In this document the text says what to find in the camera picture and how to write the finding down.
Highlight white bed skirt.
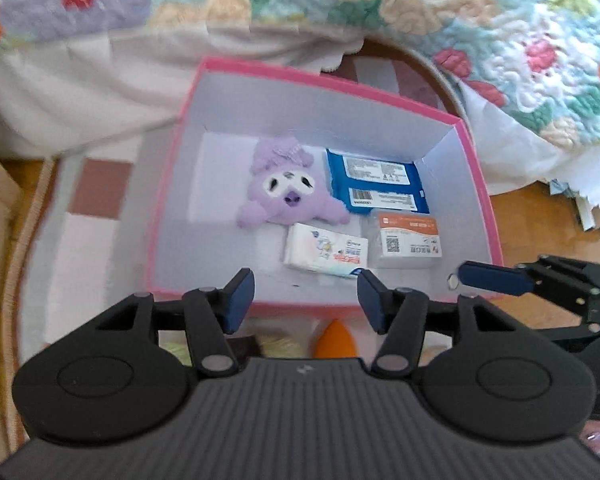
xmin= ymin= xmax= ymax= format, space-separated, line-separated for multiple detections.
xmin=0 ymin=23 xmax=600 ymax=206

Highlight purple plush toy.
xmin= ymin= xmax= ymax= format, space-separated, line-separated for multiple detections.
xmin=237 ymin=136 xmax=350 ymax=229

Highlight green yarn ball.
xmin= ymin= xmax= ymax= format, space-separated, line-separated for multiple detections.
xmin=158 ymin=330 xmax=309 ymax=367

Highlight orange makeup sponge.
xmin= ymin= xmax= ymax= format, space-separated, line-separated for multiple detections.
xmin=312 ymin=320 xmax=358 ymax=359

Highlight checkered floor rug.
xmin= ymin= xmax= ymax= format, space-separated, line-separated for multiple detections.
xmin=0 ymin=37 xmax=470 ymax=451

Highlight pink cardboard box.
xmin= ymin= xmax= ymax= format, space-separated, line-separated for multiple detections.
xmin=144 ymin=56 xmax=505 ymax=319

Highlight clear box orange label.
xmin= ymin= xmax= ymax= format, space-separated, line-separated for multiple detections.
xmin=365 ymin=209 xmax=442 ymax=269

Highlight white tissue pack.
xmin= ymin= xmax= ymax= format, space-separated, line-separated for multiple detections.
xmin=283 ymin=223 xmax=368 ymax=278

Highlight blue wet wipes pack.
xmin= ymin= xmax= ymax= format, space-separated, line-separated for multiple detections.
xmin=326 ymin=150 xmax=430 ymax=216

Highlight paper scraps under bed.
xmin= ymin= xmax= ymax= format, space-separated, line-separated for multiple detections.
xmin=548 ymin=180 xmax=600 ymax=232

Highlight floral quilt bedspread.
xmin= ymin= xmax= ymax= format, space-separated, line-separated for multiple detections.
xmin=0 ymin=0 xmax=600 ymax=145

